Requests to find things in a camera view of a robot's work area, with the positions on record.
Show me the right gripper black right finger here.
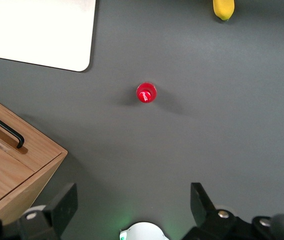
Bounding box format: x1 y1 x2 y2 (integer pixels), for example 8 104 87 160
181 182 255 240

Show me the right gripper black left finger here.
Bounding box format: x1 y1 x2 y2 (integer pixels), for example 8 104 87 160
19 182 79 240

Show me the wooden drawer with black handle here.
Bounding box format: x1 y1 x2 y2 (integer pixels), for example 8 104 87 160
0 133 37 212
0 92 69 173

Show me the wooden drawer cabinet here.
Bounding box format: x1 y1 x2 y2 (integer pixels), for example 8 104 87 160
0 92 69 226

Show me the small red bottle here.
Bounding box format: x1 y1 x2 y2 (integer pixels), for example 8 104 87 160
135 80 158 104

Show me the beige plastic tray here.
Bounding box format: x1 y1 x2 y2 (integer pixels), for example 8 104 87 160
0 0 97 73

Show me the yellow lemon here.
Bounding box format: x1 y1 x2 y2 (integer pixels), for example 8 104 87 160
212 0 235 22

